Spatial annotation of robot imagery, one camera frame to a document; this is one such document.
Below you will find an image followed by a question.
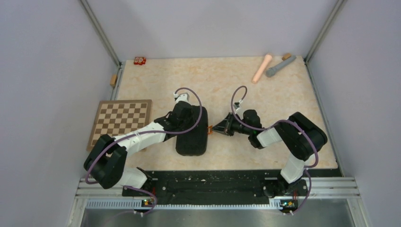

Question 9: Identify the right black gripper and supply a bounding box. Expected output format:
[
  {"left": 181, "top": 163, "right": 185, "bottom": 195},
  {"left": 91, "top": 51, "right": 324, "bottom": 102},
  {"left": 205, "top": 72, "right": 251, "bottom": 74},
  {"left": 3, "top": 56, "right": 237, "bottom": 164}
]
[{"left": 211, "top": 112, "right": 252, "bottom": 136}]

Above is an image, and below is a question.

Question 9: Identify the black plastic tool case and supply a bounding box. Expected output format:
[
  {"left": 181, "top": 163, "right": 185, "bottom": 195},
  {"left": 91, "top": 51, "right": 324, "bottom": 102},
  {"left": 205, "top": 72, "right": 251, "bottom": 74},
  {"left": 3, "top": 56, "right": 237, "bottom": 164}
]
[{"left": 175, "top": 107, "right": 209, "bottom": 156}]

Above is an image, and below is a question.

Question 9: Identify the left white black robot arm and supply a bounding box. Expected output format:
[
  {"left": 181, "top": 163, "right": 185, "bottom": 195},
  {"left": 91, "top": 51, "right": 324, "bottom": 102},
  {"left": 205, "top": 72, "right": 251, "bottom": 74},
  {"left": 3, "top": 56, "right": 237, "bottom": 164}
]
[{"left": 84, "top": 101, "right": 203, "bottom": 195}]

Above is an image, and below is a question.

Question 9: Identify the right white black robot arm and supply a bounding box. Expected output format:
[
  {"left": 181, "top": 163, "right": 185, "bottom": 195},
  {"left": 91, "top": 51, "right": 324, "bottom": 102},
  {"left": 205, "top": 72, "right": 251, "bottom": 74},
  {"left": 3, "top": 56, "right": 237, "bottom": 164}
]
[{"left": 211, "top": 109, "right": 328, "bottom": 198}]

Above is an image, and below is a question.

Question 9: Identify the wooden chessboard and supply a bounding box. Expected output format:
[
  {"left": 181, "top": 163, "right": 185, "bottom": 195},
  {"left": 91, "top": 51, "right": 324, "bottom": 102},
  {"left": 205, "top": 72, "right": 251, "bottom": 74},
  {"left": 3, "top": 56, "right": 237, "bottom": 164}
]
[{"left": 87, "top": 99, "right": 152, "bottom": 151}]

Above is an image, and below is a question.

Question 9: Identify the grey toy microphone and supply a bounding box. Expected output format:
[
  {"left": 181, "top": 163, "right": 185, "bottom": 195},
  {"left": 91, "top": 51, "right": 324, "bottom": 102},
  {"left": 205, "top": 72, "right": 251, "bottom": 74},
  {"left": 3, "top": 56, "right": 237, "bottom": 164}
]
[{"left": 265, "top": 55, "right": 296, "bottom": 78}]

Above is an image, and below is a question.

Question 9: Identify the red toy car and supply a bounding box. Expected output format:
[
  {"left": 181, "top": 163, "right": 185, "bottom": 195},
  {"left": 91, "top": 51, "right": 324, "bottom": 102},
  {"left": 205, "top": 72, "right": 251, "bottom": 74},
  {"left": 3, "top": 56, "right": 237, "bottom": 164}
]
[{"left": 133, "top": 57, "right": 147, "bottom": 65}]

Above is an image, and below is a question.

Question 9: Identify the left wooden block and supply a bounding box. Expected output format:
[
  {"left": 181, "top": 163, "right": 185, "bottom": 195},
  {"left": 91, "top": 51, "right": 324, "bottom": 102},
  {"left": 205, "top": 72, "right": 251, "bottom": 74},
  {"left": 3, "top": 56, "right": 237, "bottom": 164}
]
[{"left": 109, "top": 74, "right": 118, "bottom": 88}]

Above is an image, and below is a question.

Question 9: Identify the wooden block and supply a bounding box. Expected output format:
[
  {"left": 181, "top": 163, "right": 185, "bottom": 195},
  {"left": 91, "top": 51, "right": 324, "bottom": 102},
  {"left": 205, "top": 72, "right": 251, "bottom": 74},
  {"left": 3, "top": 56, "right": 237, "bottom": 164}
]
[
  {"left": 281, "top": 53, "right": 292, "bottom": 61},
  {"left": 109, "top": 74, "right": 118, "bottom": 88}
]

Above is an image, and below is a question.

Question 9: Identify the pink toy microphone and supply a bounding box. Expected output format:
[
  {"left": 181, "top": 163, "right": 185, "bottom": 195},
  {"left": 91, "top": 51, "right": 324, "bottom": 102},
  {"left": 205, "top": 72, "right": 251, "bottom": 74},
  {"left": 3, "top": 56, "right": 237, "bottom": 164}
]
[{"left": 251, "top": 53, "right": 273, "bottom": 84}]

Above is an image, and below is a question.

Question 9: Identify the back wooden block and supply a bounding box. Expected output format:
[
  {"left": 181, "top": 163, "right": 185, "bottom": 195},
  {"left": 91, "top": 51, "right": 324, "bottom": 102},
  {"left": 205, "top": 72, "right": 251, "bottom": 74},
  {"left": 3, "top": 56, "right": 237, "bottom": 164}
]
[{"left": 281, "top": 53, "right": 292, "bottom": 61}]

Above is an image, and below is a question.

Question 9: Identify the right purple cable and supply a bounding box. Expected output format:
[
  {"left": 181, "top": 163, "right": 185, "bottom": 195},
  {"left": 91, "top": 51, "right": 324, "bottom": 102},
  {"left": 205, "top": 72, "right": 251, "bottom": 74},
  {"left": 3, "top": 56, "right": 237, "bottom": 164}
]
[{"left": 231, "top": 86, "right": 320, "bottom": 217}]

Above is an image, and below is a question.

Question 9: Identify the purple cable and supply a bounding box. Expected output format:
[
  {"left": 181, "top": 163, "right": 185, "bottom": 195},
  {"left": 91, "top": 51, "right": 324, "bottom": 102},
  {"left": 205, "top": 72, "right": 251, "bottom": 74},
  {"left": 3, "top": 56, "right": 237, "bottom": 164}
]
[
  {"left": 231, "top": 86, "right": 320, "bottom": 217},
  {"left": 84, "top": 87, "right": 203, "bottom": 217}
]

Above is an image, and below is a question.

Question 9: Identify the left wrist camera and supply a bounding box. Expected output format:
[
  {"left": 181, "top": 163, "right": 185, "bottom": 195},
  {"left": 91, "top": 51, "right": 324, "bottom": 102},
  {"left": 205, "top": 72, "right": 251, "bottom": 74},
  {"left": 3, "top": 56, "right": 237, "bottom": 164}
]
[{"left": 174, "top": 93, "right": 190, "bottom": 104}]

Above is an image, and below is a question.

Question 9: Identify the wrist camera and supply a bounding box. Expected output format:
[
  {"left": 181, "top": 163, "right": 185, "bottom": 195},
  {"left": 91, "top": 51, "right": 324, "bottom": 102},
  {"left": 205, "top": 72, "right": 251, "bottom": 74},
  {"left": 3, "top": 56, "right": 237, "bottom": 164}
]
[
  {"left": 232, "top": 99, "right": 243, "bottom": 115},
  {"left": 174, "top": 93, "right": 190, "bottom": 104}
]

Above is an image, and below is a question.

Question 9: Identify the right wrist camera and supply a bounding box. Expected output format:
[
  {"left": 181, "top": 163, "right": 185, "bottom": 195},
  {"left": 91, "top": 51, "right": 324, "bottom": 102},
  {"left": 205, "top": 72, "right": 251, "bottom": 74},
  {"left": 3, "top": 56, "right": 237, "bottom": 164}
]
[{"left": 232, "top": 99, "right": 243, "bottom": 115}]

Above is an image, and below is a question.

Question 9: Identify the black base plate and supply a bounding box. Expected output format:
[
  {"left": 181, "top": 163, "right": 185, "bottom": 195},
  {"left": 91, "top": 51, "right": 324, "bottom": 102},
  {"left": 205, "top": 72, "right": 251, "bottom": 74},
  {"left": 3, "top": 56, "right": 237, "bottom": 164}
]
[{"left": 122, "top": 169, "right": 309, "bottom": 206}]

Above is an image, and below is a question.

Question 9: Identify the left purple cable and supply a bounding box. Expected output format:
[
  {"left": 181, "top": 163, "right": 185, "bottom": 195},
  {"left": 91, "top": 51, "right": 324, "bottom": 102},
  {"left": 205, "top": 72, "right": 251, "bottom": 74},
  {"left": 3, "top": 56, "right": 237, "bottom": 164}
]
[{"left": 84, "top": 87, "right": 203, "bottom": 217}]

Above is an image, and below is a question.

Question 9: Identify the aluminium frame rail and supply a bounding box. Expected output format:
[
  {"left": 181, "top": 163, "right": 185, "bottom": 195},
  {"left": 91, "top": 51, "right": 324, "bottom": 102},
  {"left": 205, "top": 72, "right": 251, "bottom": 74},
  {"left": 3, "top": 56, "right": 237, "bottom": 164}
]
[{"left": 68, "top": 177, "right": 370, "bottom": 227}]

